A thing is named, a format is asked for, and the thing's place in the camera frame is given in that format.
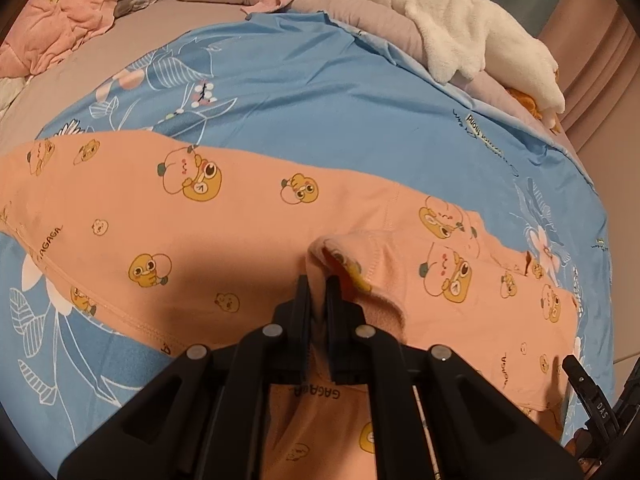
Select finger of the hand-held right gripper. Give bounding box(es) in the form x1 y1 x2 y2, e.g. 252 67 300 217
611 379 640 423
562 355 594 401

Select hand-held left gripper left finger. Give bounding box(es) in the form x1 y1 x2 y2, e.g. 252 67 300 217
57 275 313 480

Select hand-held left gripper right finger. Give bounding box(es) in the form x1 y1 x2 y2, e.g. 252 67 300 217
325 277 583 480

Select orange cartoon print pants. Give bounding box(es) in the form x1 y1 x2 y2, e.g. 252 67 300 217
0 130 583 480

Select blue floral blanket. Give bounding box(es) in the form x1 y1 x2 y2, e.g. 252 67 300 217
0 10 613 466

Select white goose plush toy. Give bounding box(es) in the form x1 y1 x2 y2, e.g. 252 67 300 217
295 0 566 131

